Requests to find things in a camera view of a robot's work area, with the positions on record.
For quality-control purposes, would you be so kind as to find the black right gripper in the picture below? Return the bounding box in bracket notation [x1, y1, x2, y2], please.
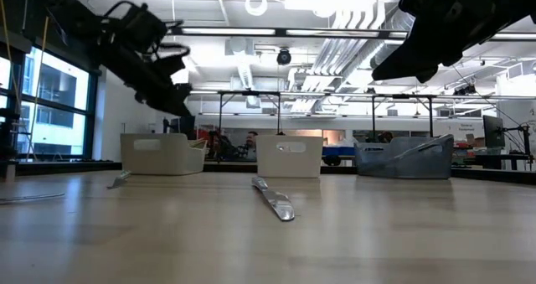
[372, 0, 517, 84]

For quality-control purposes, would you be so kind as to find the grey translucent plastic bin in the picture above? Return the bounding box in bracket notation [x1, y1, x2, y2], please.
[353, 132, 456, 180]

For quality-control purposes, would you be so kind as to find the dark background desk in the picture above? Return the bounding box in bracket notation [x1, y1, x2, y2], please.
[462, 152, 536, 172]

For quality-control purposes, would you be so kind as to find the black aluminium table frame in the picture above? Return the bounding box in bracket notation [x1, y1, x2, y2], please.
[0, 160, 536, 185]

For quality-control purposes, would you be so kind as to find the person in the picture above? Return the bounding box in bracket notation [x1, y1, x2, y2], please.
[240, 130, 260, 163]
[368, 131, 394, 145]

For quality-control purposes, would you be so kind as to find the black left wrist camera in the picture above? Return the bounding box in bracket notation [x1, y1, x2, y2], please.
[102, 1, 168, 54]

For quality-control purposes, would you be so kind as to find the small silver metal piece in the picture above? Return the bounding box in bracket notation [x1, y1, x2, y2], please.
[107, 169, 133, 190]

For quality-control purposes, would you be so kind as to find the large glass window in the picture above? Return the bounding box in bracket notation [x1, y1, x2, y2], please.
[0, 44, 100, 159]

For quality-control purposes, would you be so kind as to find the black computer monitor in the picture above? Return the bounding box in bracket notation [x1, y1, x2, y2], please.
[482, 115, 507, 149]

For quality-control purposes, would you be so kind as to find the long ceiling light bar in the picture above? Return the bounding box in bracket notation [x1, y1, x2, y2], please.
[165, 23, 536, 42]

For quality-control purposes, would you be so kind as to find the black background station frame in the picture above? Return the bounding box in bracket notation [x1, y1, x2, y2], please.
[370, 93, 436, 139]
[216, 90, 282, 162]

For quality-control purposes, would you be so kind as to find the white plastic bin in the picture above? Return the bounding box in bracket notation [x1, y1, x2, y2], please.
[255, 134, 324, 179]
[120, 132, 209, 177]

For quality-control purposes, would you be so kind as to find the cardboard box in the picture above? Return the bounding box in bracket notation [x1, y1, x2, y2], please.
[465, 132, 487, 149]

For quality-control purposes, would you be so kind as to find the white ring lamp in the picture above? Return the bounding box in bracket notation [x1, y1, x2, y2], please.
[244, 0, 269, 18]

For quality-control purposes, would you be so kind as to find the wooden chopstick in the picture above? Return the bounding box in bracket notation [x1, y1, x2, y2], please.
[0, 190, 67, 204]

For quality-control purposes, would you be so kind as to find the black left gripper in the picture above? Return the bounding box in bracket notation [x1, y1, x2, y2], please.
[96, 40, 194, 116]

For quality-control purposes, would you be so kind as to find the black left camera cable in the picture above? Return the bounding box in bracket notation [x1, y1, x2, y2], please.
[144, 18, 192, 65]

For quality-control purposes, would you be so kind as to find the blue crate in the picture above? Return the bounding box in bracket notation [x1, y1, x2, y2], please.
[322, 145, 357, 157]

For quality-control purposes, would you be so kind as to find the dark equipment rack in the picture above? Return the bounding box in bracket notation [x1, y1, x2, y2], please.
[0, 106, 34, 183]

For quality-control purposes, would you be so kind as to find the black ceiling track spotlight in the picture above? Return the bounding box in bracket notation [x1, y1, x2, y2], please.
[454, 82, 478, 96]

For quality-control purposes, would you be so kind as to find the dark background monitor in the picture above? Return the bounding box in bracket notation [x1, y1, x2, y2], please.
[162, 115, 197, 142]

